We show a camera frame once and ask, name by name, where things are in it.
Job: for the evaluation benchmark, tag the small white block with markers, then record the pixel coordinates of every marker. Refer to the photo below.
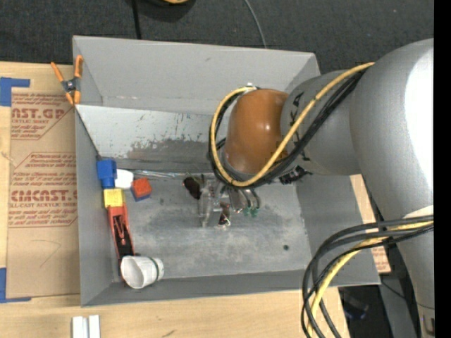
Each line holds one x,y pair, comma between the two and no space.
124,179

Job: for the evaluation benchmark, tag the red and black tool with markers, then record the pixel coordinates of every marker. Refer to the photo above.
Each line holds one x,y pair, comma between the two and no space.
120,229

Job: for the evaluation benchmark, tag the red and blue block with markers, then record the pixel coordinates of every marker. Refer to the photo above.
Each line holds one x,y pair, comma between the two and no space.
141,188

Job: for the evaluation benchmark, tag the white cup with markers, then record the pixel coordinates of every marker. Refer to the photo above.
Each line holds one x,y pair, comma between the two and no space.
139,271

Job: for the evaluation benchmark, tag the dark brown oval object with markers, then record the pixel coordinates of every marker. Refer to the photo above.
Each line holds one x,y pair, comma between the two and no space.
192,187

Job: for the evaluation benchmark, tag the black cylinder on white bracket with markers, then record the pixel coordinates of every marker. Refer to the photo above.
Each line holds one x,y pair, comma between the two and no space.
224,218

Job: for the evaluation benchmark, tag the grey metal bin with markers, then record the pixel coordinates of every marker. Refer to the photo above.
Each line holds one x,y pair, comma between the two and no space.
183,245

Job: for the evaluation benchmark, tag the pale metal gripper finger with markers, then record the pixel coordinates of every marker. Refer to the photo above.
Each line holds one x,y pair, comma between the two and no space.
205,210
216,214

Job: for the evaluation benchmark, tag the brown cardboard board red print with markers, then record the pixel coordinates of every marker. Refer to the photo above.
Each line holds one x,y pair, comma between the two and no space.
38,188

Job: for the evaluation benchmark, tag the yellow block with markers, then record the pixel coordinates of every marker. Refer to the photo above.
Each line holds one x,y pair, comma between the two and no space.
113,198

